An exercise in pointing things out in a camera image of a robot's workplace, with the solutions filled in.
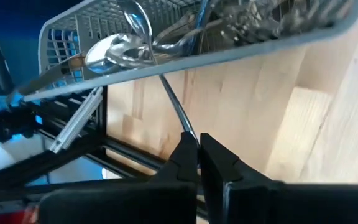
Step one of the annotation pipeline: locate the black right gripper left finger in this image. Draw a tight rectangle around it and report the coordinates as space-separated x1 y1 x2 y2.
38 131 198 224

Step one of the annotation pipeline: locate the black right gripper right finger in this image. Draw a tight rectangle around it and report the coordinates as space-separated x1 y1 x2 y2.
199 133 358 224

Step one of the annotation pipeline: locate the silver spoon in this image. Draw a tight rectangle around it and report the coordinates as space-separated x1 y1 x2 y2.
116 0 200 146
85 33 155 75
152 12 223 58

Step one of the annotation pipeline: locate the grey mesh cutlery caddy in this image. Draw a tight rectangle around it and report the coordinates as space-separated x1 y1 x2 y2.
23 0 358 103

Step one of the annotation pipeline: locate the silver aluminium bracket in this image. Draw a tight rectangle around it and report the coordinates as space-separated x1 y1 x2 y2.
48 86 104 154

